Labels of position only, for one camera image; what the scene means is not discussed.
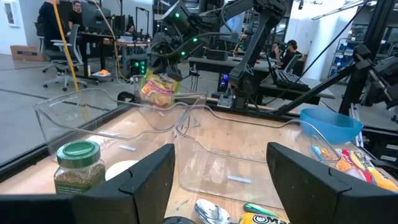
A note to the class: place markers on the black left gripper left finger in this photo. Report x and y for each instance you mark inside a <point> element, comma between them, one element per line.
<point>93,208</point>

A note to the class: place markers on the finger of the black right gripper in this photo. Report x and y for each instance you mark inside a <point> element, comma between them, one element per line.
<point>175,73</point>
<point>158,68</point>

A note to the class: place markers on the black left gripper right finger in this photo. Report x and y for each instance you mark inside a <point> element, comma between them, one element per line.
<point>326,205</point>

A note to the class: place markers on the green lid spice jar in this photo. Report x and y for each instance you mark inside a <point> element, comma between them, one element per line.
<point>79,168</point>

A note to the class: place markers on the white lid spice jar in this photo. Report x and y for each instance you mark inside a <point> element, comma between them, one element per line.
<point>119,169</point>

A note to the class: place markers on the red yellow blue snack packet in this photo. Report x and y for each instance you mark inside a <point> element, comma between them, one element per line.
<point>363,168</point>

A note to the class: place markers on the yellow black lettered packet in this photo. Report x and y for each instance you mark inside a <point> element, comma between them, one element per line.
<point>264,219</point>

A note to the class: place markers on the green iridescent spoon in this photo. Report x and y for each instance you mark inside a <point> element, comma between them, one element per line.
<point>259,210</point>

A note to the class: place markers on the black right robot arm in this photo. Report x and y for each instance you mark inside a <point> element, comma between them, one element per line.
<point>261,25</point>

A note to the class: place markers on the black neighbouring robot arm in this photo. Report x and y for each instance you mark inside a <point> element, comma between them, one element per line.
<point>382,77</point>

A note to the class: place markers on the black computer green lights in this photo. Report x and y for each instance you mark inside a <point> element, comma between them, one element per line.
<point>138,67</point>

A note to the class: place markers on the wooden top desk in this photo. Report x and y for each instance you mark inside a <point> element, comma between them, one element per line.
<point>124,43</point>

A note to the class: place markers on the person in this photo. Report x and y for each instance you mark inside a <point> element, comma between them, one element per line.
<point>289,54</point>
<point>130,30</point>
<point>76,17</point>
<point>51,21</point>

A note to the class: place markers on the dark work table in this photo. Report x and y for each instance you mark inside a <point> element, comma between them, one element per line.
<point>224,63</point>

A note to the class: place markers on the orange object white tray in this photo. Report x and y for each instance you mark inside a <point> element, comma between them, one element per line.
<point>102,73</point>

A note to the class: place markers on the black drawer cabinet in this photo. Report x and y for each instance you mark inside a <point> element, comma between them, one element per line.
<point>379,146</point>

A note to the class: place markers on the blue plastic bowl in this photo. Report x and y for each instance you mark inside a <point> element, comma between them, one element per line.
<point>329,124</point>

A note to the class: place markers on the black monitor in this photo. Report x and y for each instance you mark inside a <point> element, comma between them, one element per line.
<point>94,17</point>

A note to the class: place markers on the grey office chair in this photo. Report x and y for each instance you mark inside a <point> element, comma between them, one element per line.
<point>66,59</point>

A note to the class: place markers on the grey desk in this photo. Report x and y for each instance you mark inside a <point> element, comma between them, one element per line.
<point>298,93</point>

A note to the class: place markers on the black keyboard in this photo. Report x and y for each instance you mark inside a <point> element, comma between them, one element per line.
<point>292,80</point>

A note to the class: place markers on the cardboard box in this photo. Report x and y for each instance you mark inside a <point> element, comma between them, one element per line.
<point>26,53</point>

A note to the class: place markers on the shelf with blue bins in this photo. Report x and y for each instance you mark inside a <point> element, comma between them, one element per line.
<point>342,59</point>

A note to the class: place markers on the white wall cabinet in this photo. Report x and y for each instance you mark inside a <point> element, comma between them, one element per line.
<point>10,14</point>

